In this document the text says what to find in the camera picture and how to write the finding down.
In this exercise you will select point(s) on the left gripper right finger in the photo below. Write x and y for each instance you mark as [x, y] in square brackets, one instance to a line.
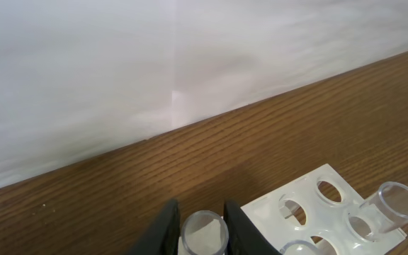
[243, 237]

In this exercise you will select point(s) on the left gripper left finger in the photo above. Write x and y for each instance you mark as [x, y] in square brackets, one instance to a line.
[161, 241]

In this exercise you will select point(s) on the clear test tube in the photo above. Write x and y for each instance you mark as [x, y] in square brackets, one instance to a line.
[299, 241]
[204, 233]
[374, 209]

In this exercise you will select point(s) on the white test tube rack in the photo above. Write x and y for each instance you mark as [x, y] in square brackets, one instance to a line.
[260, 216]

